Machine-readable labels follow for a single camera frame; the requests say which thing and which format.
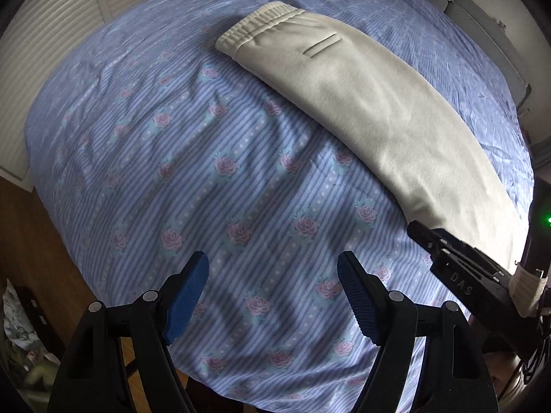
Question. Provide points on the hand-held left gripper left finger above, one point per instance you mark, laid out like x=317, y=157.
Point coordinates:
x=186, y=299

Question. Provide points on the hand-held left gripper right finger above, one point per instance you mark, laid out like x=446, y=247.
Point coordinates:
x=359, y=299

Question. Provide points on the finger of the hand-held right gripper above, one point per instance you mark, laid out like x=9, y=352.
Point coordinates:
x=469, y=284
x=447, y=243

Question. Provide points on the cream pants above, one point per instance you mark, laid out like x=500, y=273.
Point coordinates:
x=366, y=94

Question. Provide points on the blue striped floral blanket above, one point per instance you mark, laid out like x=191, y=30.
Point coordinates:
x=193, y=137

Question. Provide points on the grey padded headboard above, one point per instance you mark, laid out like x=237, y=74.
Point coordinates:
x=486, y=26

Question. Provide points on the white louvred closet doors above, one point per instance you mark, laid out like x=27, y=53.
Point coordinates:
x=51, y=51

